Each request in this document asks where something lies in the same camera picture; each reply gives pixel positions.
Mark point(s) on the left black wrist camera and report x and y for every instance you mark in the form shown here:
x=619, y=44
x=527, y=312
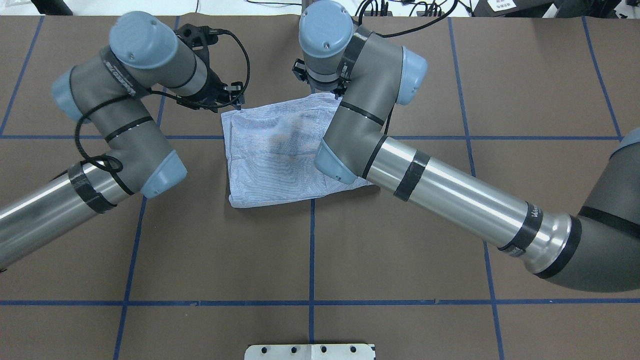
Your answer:
x=198, y=38

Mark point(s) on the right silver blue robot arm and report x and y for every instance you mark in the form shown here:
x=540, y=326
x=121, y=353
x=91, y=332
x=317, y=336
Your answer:
x=597, y=250

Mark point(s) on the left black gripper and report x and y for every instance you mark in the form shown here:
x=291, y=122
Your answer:
x=215, y=86

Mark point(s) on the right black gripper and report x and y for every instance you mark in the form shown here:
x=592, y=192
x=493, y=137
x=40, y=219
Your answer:
x=300, y=69

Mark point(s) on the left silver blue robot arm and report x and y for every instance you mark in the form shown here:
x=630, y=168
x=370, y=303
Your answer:
x=123, y=149

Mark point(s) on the brown table cover mat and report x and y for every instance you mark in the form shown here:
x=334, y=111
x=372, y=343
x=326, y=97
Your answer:
x=531, y=106

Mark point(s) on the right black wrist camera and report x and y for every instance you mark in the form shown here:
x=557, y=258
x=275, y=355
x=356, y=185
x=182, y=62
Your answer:
x=299, y=70

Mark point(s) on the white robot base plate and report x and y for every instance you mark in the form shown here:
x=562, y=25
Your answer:
x=319, y=351

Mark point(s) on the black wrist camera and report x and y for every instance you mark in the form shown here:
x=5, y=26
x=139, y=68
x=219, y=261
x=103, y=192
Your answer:
x=299, y=70
x=198, y=38

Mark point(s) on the blue striped button shirt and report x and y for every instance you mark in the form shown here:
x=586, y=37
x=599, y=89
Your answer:
x=270, y=152

